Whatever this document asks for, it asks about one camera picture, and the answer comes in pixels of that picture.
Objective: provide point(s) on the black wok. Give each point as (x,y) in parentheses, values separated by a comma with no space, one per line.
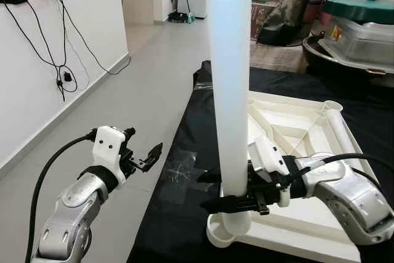
(320,60)

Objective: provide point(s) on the clear tape cross patch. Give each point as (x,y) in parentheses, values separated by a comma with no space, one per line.
(178,170)

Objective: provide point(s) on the black tablecloth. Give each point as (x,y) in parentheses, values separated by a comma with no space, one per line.
(178,214)

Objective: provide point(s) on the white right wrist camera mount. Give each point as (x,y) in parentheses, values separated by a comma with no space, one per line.
(268,152)

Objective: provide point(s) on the white plastic children table top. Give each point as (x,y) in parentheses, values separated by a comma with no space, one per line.
(308,226)

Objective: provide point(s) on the dark plastic bag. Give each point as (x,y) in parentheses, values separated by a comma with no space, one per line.
(289,26)

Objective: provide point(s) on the beige cloth covered bench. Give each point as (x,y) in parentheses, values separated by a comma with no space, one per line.
(271,56)

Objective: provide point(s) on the white plastic table leg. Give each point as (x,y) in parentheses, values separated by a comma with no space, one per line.
(345,137)
(229,60)

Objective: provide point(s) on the clear plastic container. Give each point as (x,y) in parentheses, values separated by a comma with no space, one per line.
(363,41)

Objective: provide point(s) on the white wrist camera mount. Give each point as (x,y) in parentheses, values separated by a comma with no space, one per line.
(108,146)
(268,152)

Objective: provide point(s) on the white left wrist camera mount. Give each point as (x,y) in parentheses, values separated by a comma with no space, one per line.
(108,146)

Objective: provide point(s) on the green round pot lid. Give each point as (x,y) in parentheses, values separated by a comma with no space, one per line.
(363,10)

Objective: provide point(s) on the clear tape strip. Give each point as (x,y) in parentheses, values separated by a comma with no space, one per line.
(203,85)

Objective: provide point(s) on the black power adapter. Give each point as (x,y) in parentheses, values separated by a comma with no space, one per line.
(66,78)

